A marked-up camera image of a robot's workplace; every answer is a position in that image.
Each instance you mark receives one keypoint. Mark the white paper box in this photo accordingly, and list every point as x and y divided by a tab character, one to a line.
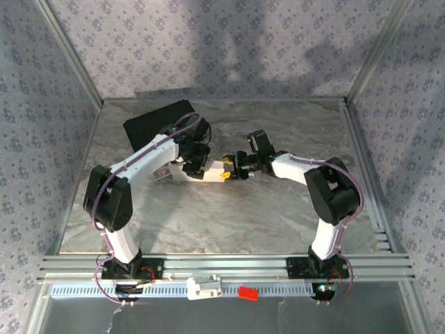
213	172

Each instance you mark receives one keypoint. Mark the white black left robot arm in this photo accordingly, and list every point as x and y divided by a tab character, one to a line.
149	156

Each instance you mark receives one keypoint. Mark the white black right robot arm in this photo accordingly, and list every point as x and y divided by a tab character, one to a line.
292	167

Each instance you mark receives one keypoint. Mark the printed card box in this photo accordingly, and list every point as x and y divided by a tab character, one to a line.
161	174

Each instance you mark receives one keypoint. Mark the black briefcase with chrome fittings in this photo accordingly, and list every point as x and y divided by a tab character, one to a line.
149	121

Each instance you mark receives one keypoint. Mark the white plastic clip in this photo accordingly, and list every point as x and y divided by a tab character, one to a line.
203	288

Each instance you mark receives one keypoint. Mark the red plastic block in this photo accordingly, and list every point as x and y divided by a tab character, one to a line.
249	293

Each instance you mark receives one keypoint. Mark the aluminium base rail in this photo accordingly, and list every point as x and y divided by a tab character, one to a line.
226	266

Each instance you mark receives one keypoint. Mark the aluminium side rail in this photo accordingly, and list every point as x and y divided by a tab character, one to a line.
356	139

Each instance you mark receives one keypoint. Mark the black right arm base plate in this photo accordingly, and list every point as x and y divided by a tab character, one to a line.
295	268

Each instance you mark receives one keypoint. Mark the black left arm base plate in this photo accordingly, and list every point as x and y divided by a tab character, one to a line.
156	268

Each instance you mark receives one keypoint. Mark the aluminium frame post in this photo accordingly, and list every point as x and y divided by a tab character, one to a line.
72	55
378	52

